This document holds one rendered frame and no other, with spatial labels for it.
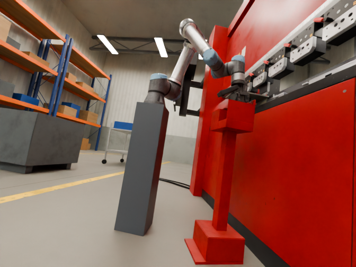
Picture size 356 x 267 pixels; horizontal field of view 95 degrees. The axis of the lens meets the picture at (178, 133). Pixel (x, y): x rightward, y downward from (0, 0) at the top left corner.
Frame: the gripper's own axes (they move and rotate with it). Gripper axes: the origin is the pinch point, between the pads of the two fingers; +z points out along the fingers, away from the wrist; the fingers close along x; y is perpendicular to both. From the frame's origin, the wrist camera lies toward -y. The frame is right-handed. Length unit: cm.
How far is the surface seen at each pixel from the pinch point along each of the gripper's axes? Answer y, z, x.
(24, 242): -96, 65, 10
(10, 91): -412, -113, 449
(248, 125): 6.2, 5.0, -4.8
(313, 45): 36, -39, -17
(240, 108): 0.9, -3.7, -4.8
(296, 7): 40, -74, -4
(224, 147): -3.0, 17.0, 3.1
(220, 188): -5.0, 39.5, 2.8
